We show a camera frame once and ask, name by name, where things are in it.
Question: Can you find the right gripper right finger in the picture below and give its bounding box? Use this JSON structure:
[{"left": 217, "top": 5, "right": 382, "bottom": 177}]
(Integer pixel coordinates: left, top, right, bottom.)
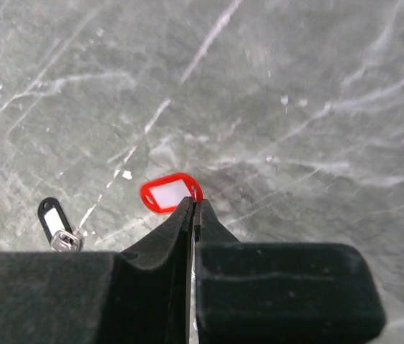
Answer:
[{"left": 194, "top": 200, "right": 385, "bottom": 343}]

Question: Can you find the red key tag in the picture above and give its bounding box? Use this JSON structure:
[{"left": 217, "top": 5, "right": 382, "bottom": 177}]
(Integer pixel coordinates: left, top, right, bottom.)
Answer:
[{"left": 139, "top": 173, "right": 203, "bottom": 214}]

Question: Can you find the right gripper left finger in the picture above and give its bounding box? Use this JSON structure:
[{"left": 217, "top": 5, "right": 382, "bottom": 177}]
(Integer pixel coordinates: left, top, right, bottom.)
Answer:
[{"left": 0, "top": 198, "right": 192, "bottom": 343}]

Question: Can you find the black key tag with key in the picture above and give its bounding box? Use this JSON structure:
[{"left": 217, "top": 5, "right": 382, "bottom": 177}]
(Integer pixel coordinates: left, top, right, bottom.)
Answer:
[{"left": 37, "top": 197, "right": 83, "bottom": 252}]

